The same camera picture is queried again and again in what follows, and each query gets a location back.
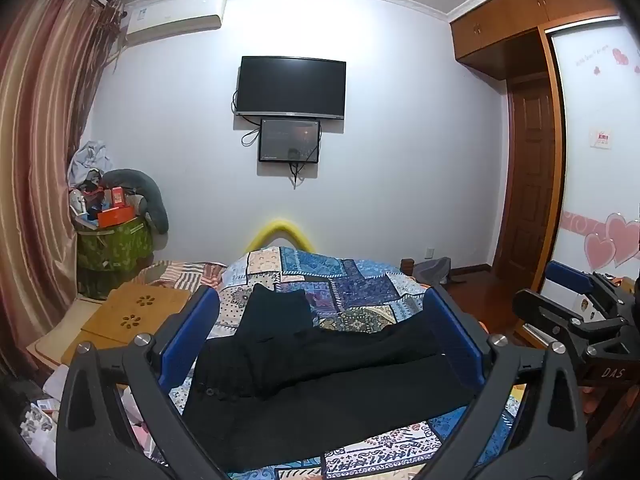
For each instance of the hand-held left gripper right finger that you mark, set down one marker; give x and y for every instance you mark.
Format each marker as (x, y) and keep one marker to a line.
(452, 332)

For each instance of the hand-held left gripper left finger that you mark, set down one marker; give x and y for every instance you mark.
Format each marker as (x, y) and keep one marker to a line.
(192, 332)

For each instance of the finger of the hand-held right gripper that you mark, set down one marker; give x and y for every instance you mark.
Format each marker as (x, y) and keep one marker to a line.
(550, 310)
(570, 280)

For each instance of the black pants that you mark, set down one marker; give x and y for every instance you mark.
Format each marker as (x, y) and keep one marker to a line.
(320, 360)

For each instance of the white box with stickers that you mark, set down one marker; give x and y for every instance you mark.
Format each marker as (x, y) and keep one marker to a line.
(582, 305)

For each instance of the striped cloth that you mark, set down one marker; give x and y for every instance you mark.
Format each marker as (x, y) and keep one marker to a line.
(175, 272)

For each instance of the bamboo lap table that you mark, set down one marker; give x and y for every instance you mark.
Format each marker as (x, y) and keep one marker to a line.
(130, 310)

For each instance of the dark cloth on floor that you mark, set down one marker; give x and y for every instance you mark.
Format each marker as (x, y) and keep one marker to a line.
(432, 269)

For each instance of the wooden bedpost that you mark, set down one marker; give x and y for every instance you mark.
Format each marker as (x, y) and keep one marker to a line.
(407, 265)

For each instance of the white heart-printed wardrobe door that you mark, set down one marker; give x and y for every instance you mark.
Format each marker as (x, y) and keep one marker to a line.
(595, 200)

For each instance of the brown wooden door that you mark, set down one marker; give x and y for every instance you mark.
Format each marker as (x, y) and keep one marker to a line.
(532, 175)

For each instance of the yellow foam tube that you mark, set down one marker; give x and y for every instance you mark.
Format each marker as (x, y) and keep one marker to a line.
(280, 227)

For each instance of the beige cushion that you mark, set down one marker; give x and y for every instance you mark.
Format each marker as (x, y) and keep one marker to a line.
(55, 330)

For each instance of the orange box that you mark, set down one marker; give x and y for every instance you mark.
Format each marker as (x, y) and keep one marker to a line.
(116, 216)

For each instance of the patchwork printed blanket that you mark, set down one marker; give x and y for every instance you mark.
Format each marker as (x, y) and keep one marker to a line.
(320, 275)

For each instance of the grey curved pillow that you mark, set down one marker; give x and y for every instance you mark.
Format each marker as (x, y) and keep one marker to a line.
(150, 195)

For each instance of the red white door sticker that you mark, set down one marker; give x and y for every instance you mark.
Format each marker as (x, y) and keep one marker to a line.
(601, 139)

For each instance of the pile of white papers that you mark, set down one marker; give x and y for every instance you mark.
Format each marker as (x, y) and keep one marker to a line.
(47, 410)

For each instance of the grey white clothes pile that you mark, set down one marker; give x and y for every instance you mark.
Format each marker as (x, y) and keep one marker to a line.
(87, 157)

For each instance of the striped brown curtain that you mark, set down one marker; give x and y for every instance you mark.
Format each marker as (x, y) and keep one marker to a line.
(40, 160)

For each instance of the wooden overhead cabinet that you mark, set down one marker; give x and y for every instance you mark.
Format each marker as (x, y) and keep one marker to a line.
(500, 30)

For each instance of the white air conditioner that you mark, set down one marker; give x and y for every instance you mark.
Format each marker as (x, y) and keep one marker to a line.
(175, 12)

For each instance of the small black wall monitor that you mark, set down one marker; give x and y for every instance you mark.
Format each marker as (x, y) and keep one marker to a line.
(289, 140)

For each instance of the black wall television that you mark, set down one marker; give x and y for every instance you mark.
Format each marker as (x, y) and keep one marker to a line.
(291, 87)

